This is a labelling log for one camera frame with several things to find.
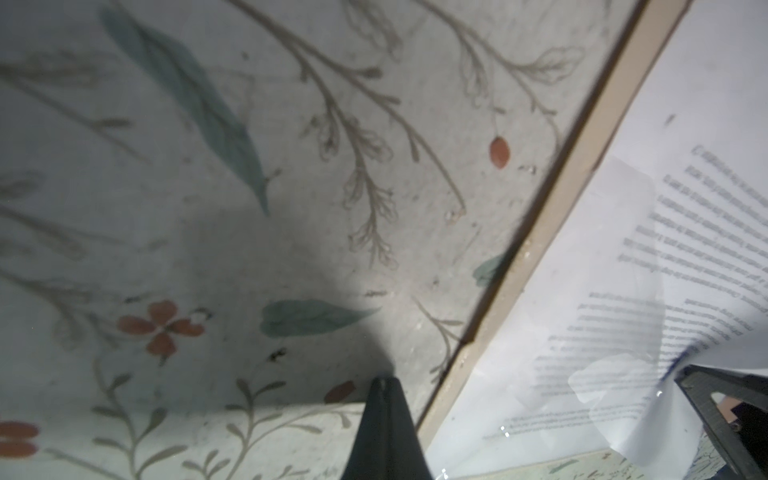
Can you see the beige paper folder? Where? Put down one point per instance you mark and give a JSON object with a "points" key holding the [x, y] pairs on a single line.
{"points": [[641, 41]]}

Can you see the floral table mat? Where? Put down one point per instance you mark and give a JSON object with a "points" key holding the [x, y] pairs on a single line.
{"points": [[220, 220]]}

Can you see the printed paper sheet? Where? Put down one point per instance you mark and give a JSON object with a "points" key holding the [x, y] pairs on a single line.
{"points": [[661, 262]]}

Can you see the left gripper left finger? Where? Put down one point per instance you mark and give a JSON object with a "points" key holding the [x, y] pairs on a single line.
{"points": [[386, 445]]}

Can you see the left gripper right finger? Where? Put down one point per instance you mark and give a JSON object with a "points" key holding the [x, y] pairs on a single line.
{"points": [[733, 409]]}

